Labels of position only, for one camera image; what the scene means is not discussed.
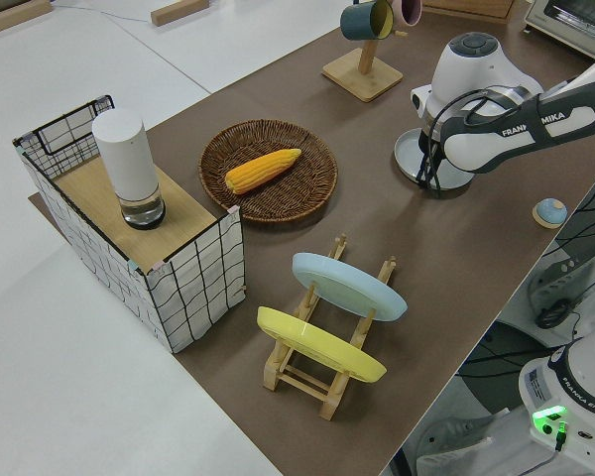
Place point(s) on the gray round plate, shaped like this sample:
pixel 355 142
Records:
pixel 409 158

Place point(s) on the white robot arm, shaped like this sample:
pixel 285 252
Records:
pixel 476 69

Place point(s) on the light blue plate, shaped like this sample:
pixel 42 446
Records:
pixel 347 287

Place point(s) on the yellow plate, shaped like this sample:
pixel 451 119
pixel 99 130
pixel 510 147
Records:
pixel 317 342

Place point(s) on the wooden plate rack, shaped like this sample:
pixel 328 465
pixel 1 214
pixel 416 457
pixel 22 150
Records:
pixel 302 379

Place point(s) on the brown wicker basket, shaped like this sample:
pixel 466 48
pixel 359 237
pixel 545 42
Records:
pixel 287 198

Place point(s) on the yellow corn cob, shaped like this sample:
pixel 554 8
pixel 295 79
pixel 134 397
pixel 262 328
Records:
pixel 260 171

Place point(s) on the brown table mat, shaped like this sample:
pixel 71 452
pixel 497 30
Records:
pixel 426 258

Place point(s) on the wooden mug tree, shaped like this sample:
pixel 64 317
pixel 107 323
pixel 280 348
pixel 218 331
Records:
pixel 364 74

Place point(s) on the white cylinder bottle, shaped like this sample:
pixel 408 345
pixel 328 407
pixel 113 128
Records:
pixel 124 158

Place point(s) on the dark blue mug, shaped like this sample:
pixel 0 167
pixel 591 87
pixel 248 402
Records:
pixel 357 22

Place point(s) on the pink mug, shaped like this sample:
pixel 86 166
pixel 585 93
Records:
pixel 407 10

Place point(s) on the small blue dome knob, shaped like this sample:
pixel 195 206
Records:
pixel 550 213

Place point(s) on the light wooden block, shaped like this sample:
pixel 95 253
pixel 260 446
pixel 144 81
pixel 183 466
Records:
pixel 178 11
pixel 10 17

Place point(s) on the cream toaster oven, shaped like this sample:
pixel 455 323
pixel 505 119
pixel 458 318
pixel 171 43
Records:
pixel 570 20

